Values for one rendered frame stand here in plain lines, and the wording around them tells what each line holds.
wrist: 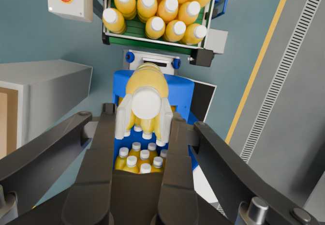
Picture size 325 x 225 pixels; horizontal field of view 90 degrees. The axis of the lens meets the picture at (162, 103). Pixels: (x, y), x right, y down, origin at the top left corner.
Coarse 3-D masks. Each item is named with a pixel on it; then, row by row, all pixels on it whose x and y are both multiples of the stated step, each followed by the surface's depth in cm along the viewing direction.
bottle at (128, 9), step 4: (116, 0) 52; (128, 0) 51; (132, 0) 52; (116, 4) 53; (120, 4) 52; (124, 4) 52; (128, 4) 52; (132, 4) 53; (120, 8) 53; (124, 8) 53; (128, 8) 54; (132, 8) 55; (124, 12) 56; (128, 12) 56; (132, 12) 58; (136, 12) 68; (124, 16) 62; (128, 16) 62; (132, 16) 64
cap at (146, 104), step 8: (136, 96) 20; (144, 96) 20; (152, 96) 20; (136, 104) 20; (144, 104) 21; (152, 104) 21; (160, 104) 21; (136, 112) 21; (144, 112) 21; (152, 112) 21
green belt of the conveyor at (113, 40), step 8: (112, 0) 66; (136, 0) 68; (136, 8) 68; (136, 16) 69; (200, 16) 72; (128, 24) 70; (136, 24) 70; (144, 24) 70; (200, 24) 73; (112, 32) 70; (128, 32) 71; (136, 32) 71; (144, 32) 71; (112, 40) 71; (120, 40) 71; (128, 40) 71; (136, 40) 72; (160, 40) 73; (152, 48) 75; (160, 48) 75; (168, 48) 75; (176, 48) 75; (184, 48) 75
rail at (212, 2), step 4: (212, 0) 64; (212, 4) 64; (212, 8) 65; (208, 12) 67; (208, 16) 66; (208, 20) 66; (208, 24) 66; (208, 28) 67; (204, 40) 69; (204, 44) 68
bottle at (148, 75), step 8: (144, 64) 36; (152, 64) 36; (136, 72) 26; (144, 72) 25; (152, 72) 25; (160, 72) 30; (128, 80) 26; (136, 80) 24; (144, 80) 23; (152, 80) 23; (160, 80) 24; (128, 88) 24; (136, 88) 23; (144, 88) 22; (152, 88) 22; (160, 88) 24; (168, 88) 27; (160, 96) 22
